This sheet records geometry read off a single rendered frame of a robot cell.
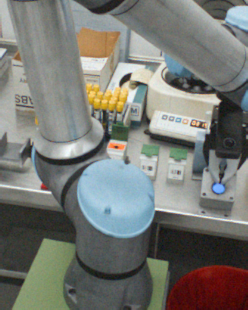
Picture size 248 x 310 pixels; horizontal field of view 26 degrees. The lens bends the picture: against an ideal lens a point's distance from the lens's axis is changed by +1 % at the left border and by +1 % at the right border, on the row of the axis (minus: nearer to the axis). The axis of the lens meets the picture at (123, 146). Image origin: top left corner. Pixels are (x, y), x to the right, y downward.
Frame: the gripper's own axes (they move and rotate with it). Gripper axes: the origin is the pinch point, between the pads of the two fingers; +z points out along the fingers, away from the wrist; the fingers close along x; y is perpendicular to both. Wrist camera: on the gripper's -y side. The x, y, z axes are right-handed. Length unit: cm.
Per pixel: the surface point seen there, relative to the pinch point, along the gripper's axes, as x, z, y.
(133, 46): 29, -1, 66
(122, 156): 21.7, 1.1, 6.1
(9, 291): 68, 95, 44
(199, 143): 5.1, -1.1, 12.0
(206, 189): 2.6, 2.2, -0.4
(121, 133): 22.9, -1.5, 11.1
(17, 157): 45.3, 3.8, 3.8
